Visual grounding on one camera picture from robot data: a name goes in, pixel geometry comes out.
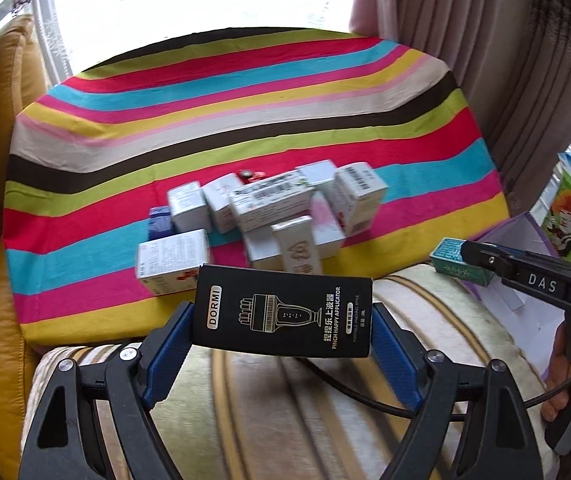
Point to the silver cube carton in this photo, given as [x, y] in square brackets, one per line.
[318, 172]

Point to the small blue carton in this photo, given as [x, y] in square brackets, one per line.
[159, 225]

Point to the small white carton red print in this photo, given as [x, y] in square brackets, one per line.
[220, 202]

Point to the teal patterned carton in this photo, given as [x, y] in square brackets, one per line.
[453, 260]

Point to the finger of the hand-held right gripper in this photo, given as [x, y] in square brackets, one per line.
[490, 259]

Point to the red toy car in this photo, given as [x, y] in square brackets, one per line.
[250, 176]

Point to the brown pleated curtain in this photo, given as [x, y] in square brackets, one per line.
[490, 60]

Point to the cartoon printed mat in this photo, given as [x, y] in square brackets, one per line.
[565, 220]

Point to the pile of small white boxes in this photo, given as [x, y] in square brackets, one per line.
[270, 200]

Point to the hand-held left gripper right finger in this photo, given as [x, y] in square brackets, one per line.
[396, 355]

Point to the sheer lace curtain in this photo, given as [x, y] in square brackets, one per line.
[45, 35]

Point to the beige striped plush cushion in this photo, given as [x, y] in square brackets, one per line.
[275, 410]

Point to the purple cardboard box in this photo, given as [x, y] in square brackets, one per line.
[520, 240]

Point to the black carton with gold print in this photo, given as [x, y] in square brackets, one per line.
[280, 310]

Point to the large white carton pink splash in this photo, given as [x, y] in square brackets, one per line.
[326, 230]

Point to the yellow leather sofa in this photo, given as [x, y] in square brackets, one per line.
[0, 110]

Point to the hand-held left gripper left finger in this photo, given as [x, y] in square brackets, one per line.
[168, 352]

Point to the colourful striped cloth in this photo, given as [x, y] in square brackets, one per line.
[265, 110]

